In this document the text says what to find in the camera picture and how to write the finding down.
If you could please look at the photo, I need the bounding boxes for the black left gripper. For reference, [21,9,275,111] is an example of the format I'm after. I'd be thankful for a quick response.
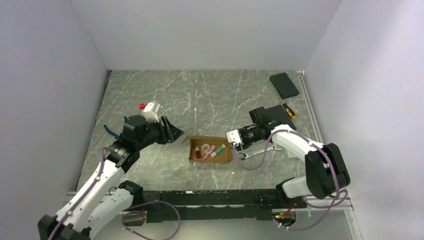
[137,115,184,149]

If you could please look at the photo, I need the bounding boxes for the green white tube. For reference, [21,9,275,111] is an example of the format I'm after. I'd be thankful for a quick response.
[210,144,226,158]

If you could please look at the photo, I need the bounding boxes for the brown cardboard paper box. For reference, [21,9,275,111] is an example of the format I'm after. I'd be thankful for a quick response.
[182,135,231,164]

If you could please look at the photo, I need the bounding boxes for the red small bottle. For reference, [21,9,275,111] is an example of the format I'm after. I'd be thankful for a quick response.
[195,146,202,159]

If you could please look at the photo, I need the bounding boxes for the clear tape roll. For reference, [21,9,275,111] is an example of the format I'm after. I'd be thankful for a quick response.
[201,144,212,153]

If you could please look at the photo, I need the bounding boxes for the pink tube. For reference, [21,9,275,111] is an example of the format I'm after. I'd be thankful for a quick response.
[203,145,217,160]

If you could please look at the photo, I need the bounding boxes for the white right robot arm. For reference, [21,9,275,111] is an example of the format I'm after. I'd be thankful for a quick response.
[226,105,351,208]

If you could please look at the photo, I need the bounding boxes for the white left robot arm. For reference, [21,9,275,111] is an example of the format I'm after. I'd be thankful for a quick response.
[37,115,184,240]

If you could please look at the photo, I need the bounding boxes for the black flat box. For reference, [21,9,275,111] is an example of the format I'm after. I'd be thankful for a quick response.
[269,72,300,100]

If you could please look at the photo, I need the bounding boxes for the silver combination wrench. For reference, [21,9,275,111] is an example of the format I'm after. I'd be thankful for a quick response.
[237,145,283,161]

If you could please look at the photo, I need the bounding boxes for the yellow black screwdriver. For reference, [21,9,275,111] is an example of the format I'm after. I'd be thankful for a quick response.
[282,102,296,119]

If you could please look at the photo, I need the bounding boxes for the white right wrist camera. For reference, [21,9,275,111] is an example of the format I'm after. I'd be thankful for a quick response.
[226,129,243,145]

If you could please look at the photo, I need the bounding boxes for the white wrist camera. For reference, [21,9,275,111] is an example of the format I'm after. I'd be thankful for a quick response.
[138,101,160,123]
[226,129,243,145]

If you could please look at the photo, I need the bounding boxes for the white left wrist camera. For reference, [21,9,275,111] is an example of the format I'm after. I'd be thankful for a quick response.
[138,101,160,123]

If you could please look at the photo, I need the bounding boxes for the blue handled pliers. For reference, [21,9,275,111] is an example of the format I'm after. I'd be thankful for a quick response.
[103,116,128,140]

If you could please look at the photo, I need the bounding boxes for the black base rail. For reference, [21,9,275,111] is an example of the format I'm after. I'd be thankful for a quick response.
[126,188,306,223]

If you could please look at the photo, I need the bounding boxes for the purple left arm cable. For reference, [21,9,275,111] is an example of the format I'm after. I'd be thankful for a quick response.
[47,147,181,240]

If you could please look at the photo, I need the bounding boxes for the aluminium frame rail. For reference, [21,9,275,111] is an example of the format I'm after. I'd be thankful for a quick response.
[52,187,360,240]

